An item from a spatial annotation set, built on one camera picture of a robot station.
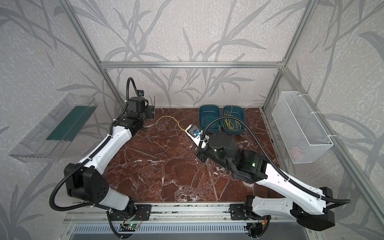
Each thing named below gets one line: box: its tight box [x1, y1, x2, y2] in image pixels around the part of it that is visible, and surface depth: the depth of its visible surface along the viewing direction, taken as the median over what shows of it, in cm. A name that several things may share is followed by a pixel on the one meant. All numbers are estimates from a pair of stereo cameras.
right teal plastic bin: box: [222, 105, 245, 135], surface depth 118 cm
